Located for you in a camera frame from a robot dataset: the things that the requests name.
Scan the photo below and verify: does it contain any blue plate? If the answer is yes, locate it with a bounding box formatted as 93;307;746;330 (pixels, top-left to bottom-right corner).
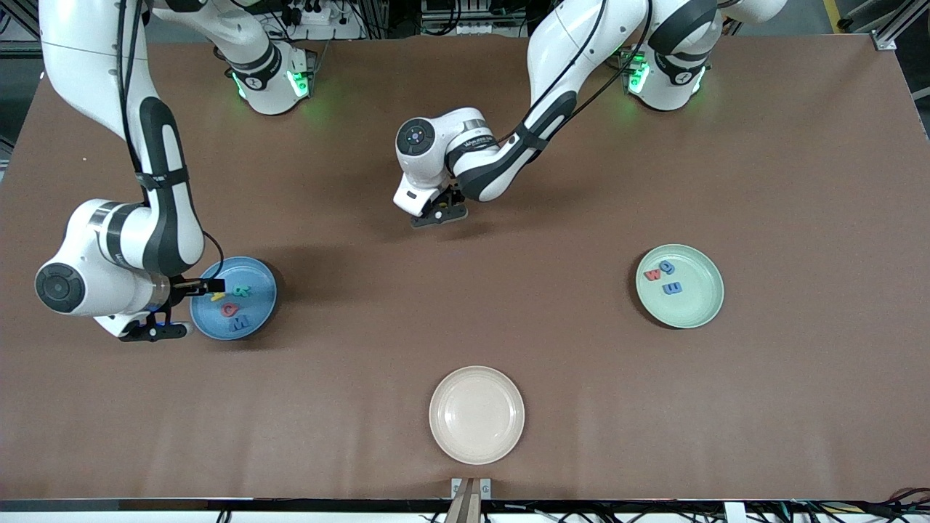
190;256;278;341

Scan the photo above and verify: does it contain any cream plate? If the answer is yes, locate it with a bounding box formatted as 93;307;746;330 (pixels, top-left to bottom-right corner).
429;365;525;466

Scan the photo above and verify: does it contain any green plate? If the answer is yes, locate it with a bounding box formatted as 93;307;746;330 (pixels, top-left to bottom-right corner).
635;243;725;330

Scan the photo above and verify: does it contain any brown table cover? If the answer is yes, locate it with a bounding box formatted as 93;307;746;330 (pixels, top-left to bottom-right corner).
0;35;930;502

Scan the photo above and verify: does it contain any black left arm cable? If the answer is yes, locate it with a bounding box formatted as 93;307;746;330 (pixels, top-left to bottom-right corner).
472;0;655;157

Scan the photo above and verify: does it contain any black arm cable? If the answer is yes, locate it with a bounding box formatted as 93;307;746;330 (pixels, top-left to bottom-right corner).
472;0;655;157
116;0;226;283

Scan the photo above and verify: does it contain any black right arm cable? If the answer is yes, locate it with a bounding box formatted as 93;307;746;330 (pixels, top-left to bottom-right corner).
116;0;226;283

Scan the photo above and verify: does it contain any black table edge rail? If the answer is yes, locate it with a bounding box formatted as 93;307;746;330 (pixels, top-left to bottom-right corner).
0;498;930;514

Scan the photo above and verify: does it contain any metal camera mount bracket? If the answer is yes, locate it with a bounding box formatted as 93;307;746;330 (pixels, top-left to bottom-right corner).
445;477;492;523

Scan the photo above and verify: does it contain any aluminium frame post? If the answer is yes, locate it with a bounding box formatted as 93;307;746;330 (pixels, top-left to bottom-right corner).
0;0;44;60
872;0;930;52

